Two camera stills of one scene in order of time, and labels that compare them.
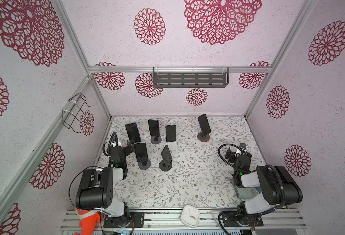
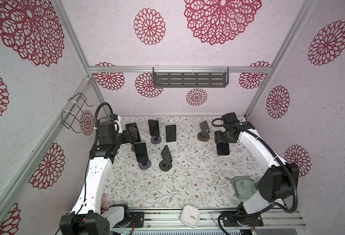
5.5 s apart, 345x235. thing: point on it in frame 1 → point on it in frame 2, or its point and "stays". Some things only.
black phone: (133, 133) stays
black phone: (154, 128) stays
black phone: (171, 133) stays
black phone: (204, 125) → (223, 149)
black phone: (141, 152) stays
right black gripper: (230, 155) → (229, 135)
